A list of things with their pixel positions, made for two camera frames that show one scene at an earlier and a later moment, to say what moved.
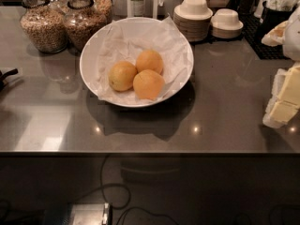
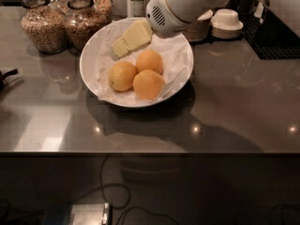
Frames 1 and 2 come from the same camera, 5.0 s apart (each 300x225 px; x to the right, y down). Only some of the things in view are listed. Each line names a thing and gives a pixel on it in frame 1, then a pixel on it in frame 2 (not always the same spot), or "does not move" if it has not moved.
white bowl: [136, 61] does not move
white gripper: [292, 37] to [164, 16]
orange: [149, 83] does not move
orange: [121, 75] does not move
